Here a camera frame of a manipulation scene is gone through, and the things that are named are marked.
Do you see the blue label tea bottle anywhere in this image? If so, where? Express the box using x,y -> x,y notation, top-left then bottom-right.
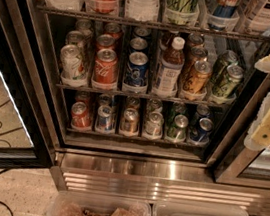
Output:
154,36 -> 185,94

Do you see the top right white bottle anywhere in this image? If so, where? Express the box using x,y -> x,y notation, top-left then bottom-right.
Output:
243,0 -> 270,35

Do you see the rear brown tea bottle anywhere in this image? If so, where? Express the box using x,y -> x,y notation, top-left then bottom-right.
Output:
159,30 -> 179,51

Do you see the stainless steel fridge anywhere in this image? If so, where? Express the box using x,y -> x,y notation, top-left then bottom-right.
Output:
37,0 -> 270,216

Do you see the top green bottle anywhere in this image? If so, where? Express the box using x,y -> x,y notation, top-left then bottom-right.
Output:
162,0 -> 200,26

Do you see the top middle clear bottle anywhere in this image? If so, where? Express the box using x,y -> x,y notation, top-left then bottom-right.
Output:
124,0 -> 160,22

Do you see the open glass fridge door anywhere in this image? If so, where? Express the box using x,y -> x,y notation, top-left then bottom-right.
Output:
0,0 -> 62,170

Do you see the front green can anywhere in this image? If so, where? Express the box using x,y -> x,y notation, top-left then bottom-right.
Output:
211,65 -> 244,98

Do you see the green can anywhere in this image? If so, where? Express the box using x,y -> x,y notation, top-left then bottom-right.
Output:
210,50 -> 239,84
166,114 -> 189,143
211,65 -> 244,98

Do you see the front gold can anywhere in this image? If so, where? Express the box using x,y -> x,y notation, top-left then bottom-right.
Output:
183,60 -> 213,94

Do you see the gold can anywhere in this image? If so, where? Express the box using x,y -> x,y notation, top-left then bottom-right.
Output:
120,108 -> 139,133
183,60 -> 213,94
182,45 -> 208,79

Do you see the top blue energy can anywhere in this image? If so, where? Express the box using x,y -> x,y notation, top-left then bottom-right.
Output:
208,0 -> 240,31

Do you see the bottom green can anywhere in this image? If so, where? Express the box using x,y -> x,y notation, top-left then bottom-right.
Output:
166,114 -> 189,143

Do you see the bottom silver can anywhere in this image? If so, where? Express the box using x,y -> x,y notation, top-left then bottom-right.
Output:
144,112 -> 164,139

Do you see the front blue soda can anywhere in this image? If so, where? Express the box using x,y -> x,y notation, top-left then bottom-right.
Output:
125,51 -> 148,87

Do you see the bottom gold can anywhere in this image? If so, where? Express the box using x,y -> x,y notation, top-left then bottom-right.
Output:
120,108 -> 139,133

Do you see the front red cola can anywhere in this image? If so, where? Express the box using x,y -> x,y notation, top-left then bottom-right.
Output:
94,48 -> 119,84

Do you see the red cola can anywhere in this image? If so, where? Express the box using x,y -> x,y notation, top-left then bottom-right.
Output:
94,48 -> 119,84
95,34 -> 116,51

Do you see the bottom white blue can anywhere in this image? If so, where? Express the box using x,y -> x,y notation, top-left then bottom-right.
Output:
96,105 -> 114,133

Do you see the bottom red can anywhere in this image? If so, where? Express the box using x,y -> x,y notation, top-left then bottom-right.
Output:
71,102 -> 92,129

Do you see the front white soda can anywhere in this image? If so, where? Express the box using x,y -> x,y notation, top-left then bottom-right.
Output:
60,44 -> 86,80

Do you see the left clear plastic bin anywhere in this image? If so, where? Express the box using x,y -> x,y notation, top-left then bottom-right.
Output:
46,191 -> 152,216

